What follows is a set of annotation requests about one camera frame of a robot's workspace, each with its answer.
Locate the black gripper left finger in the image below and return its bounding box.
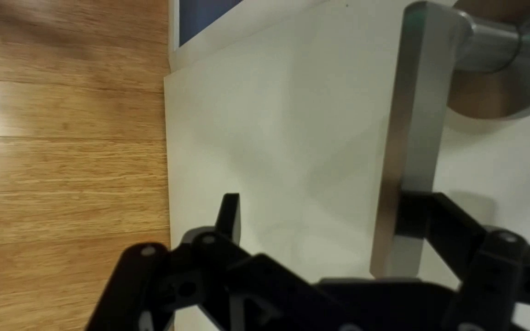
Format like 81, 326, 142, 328
83, 192, 316, 331

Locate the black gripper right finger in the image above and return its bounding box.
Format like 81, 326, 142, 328
394, 190, 530, 331

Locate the white door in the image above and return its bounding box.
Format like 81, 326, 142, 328
162, 0, 530, 331

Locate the silver lever door handle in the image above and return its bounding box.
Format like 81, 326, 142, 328
368, 0, 530, 280

